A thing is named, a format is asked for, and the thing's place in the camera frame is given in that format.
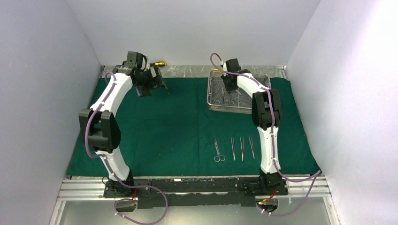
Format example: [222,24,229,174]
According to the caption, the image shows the steel tweezers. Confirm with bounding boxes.
[240,137,245,162]
[249,136,255,159]
[231,137,236,162]

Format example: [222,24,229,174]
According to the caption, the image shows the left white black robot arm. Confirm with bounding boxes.
[79,64,166,188]

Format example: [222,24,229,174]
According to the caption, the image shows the aluminium front rail frame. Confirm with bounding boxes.
[50,176,340,225]

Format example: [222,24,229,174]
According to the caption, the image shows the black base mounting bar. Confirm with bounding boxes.
[103,175,289,209]

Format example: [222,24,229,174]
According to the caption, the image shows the steel surgical scissors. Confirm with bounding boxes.
[214,137,226,163]

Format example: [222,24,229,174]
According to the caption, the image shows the yellow black handled screwdriver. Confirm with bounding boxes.
[149,61,167,67]

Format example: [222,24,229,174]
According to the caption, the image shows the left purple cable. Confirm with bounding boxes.
[84,72,169,224]

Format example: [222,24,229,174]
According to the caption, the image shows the wire mesh instrument tray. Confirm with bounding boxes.
[207,69,252,114]

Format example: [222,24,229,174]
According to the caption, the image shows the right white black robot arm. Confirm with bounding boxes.
[220,59,283,187]

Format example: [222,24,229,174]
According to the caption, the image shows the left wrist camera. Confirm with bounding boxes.
[126,51,149,70]

